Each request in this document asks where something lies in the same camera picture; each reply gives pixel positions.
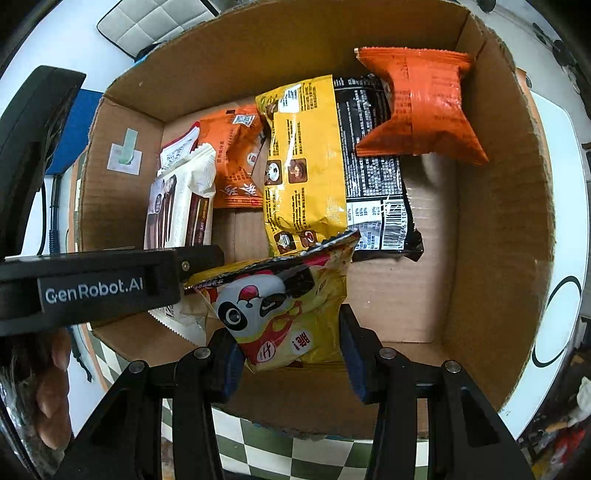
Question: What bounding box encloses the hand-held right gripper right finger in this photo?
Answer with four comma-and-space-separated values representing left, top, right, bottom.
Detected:
339, 305, 536, 480

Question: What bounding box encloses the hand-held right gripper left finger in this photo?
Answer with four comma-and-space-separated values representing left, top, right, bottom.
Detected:
55, 329, 245, 480

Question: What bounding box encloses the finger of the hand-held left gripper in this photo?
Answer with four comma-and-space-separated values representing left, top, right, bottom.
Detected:
0, 65, 88, 259
173, 244, 226, 282

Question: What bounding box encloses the white and brown snack packet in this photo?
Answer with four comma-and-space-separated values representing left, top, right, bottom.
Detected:
144, 143, 218, 344

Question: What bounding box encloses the yellow panda snack bag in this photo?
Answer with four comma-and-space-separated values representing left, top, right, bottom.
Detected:
182, 228, 362, 374

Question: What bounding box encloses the cardboard box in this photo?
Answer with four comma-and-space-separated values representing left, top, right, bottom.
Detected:
76, 0, 557, 441

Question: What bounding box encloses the small orange snack packet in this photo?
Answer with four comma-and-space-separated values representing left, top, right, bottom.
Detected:
198, 105, 269, 210

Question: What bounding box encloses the red and white snack packet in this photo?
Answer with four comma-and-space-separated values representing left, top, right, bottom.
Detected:
159, 129, 201, 171

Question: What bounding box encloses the yellow snack packet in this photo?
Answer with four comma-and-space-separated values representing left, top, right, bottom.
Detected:
255, 74, 361, 257

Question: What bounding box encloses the black snack packet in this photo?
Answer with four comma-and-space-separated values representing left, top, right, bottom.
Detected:
332, 73, 424, 263

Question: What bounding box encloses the large orange snack packet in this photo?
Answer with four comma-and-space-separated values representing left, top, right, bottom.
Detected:
355, 46, 490, 166

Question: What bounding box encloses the person's left hand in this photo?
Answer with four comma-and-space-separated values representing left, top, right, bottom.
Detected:
34, 329, 74, 450

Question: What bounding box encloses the blue padded board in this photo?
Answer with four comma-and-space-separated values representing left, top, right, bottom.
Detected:
44, 90, 106, 176

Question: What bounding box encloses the green checkered tablecloth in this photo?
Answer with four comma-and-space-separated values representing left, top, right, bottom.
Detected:
85, 323, 419, 480

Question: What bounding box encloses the dark clothing pile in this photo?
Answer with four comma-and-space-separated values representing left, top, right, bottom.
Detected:
136, 41, 168, 61

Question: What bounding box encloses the white padded chair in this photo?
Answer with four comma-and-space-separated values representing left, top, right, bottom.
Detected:
99, 0, 220, 58

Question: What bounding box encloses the red bag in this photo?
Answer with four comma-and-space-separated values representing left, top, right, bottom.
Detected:
550, 434, 579, 468

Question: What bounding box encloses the white plush duck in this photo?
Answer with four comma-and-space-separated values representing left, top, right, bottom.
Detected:
567, 378, 591, 428

